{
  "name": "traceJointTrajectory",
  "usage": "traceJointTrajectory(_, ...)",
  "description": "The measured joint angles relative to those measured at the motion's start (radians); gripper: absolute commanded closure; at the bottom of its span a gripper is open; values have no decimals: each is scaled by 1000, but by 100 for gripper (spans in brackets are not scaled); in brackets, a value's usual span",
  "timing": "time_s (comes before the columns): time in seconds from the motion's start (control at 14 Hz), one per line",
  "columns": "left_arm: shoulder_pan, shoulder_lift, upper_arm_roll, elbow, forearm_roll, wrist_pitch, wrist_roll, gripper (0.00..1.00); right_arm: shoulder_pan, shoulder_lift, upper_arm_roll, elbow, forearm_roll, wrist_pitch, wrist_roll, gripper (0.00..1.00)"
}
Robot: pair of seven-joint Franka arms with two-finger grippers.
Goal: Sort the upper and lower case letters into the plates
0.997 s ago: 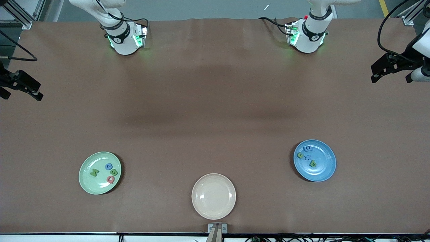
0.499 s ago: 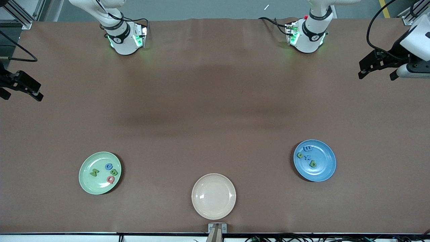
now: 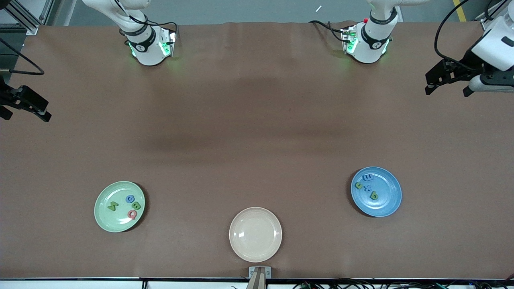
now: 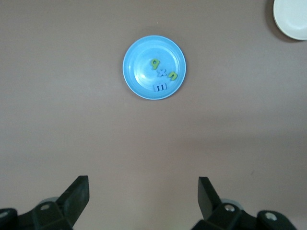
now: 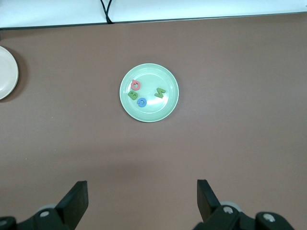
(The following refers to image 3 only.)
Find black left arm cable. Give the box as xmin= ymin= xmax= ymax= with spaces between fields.
xmin=434 ymin=0 xmax=506 ymax=67

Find blue plate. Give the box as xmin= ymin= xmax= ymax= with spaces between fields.
xmin=351 ymin=167 xmax=402 ymax=218

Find green plate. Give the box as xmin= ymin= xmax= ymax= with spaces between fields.
xmin=94 ymin=181 xmax=146 ymax=233

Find aluminium frame profile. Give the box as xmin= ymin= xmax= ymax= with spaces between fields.
xmin=0 ymin=0 xmax=53 ymax=36
xmin=476 ymin=0 xmax=514 ymax=25

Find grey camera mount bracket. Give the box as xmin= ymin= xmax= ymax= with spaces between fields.
xmin=249 ymin=267 xmax=272 ymax=289

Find beige plate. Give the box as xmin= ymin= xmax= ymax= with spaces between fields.
xmin=229 ymin=207 xmax=283 ymax=263

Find brown table cover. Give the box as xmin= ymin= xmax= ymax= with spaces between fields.
xmin=0 ymin=21 xmax=514 ymax=280

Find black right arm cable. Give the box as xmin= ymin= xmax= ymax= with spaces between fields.
xmin=0 ymin=37 xmax=45 ymax=76

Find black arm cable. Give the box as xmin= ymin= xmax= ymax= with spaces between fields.
xmin=434 ymin=0 xmax=506 ymax=67
xmin=0 ymin=37 xmax=45 ymax=76

